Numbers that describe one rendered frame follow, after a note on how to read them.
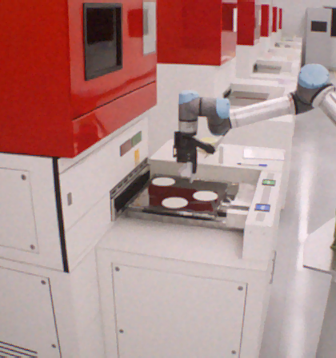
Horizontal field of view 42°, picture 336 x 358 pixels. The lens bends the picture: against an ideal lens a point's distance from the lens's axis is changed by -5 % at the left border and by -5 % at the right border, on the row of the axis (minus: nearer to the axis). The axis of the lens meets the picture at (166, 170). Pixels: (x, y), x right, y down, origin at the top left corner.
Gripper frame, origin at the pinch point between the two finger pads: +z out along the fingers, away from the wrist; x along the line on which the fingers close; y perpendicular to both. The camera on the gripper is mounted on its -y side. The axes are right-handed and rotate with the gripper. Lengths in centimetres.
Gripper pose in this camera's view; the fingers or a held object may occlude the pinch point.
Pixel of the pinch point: (192, 179)
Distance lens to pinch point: 184.6
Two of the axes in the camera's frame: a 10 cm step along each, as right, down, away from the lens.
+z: 0.0, 9.4, 3.4
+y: -9.8, 0.7, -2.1
